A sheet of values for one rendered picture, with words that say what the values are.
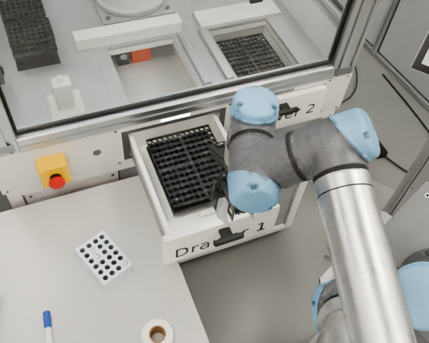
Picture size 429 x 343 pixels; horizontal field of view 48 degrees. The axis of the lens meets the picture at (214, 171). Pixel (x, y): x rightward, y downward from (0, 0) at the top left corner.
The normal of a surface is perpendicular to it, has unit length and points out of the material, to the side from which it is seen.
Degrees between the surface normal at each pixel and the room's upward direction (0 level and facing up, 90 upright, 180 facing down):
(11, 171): 90
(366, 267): 28
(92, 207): 0
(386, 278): 16
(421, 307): 39
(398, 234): 45
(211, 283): 0
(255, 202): 90
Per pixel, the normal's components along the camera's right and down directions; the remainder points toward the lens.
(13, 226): 0.07, -0.60
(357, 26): 0.37, 0.76
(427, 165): -0.49, 0.67
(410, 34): -0.90, 0.31
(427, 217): -0.50, -0.09
